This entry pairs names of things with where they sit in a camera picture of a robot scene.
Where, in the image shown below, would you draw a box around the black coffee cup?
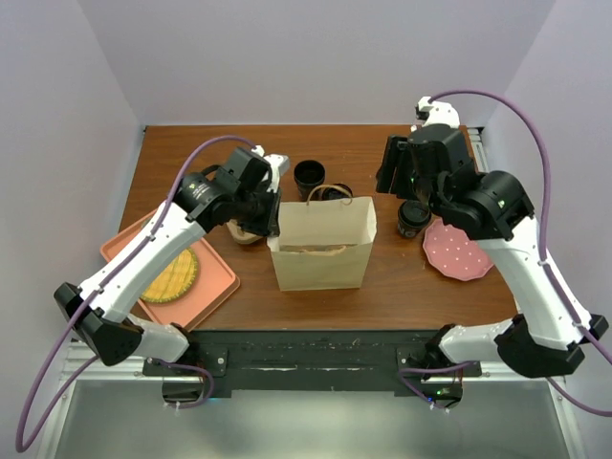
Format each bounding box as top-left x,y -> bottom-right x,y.
397,212 -> 430,239

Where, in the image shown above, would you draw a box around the brown paper bag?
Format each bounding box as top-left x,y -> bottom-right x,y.
267,196 -> 377,292

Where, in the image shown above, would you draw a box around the black coffee lid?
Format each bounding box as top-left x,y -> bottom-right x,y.
398,200 -> 431,227

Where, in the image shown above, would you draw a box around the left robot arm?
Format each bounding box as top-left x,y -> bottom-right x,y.
54,146 -> 290,375

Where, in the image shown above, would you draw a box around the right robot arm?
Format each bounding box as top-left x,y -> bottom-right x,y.
376,124 -> 608,379

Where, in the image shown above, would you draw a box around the stack of black cups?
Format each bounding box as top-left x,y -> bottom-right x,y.
294,160 -> 326,202

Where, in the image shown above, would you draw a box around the pink plastic tray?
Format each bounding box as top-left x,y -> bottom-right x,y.
99,208 -> 241,332

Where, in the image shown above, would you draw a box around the pink dotted plate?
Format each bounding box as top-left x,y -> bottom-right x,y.
423,219 -> 493,282

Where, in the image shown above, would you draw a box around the yellow woven round mat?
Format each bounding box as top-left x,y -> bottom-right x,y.
140,249 -> 200,304

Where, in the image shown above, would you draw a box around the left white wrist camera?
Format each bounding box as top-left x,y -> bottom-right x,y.
251,144 -> 290,185

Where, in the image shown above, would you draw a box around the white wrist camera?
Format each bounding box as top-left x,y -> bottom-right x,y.
410,97 -> 460,132
251,144 -> 290,185

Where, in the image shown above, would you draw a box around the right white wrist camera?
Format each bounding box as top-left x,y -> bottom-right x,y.
410,97 -> 460,132

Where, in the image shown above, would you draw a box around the aluminium frame rail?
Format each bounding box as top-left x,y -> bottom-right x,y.
60,341 -> 167,382

